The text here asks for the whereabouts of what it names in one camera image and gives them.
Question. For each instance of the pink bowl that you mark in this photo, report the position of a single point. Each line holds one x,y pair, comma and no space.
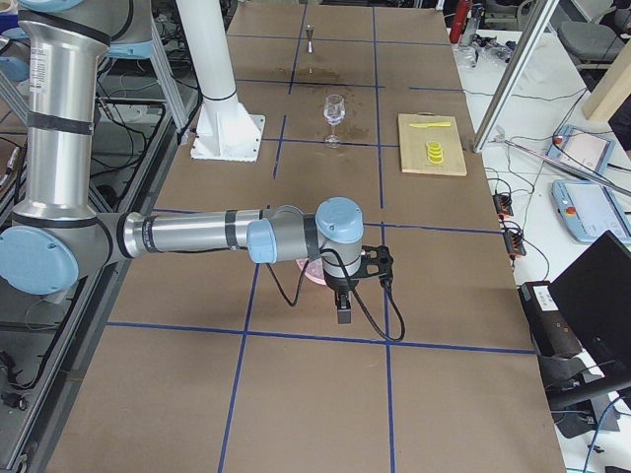
303,262

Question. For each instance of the steel double jigger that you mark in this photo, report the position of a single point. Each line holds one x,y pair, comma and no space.
309,30

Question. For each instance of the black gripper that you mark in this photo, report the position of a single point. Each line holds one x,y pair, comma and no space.
338,285

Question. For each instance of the bamboo cutting board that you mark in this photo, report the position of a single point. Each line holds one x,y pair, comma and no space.
413,150

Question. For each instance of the clear ice cubes pile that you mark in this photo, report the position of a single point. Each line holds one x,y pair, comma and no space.
315,269

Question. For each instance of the clear wine glass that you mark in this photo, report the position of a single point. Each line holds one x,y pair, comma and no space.
334,113

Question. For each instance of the grey office chair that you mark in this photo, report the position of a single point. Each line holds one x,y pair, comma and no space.
600,40

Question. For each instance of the yellow plastic knife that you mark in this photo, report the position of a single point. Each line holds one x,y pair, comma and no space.
432,124

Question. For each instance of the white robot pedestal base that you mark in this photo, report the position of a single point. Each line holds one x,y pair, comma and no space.
225,131

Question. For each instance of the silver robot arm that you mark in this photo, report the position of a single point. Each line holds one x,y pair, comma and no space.
56,237

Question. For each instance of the black monitor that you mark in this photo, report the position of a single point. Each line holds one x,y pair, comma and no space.
593,295

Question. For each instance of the near blue teach pendant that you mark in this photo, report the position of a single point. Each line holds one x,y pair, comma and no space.
589,210

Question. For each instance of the blue storage bin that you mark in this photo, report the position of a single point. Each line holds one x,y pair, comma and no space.
9,26

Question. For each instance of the far blue teach pendant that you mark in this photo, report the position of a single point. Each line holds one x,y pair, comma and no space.
581,149

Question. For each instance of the blue teach pendant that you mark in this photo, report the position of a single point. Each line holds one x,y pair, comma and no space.
589,210
581,149

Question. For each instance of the aluminium frame post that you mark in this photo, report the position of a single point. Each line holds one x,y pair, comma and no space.
531,34

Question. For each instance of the red cylinder bottle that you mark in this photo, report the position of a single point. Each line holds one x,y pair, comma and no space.
460,17

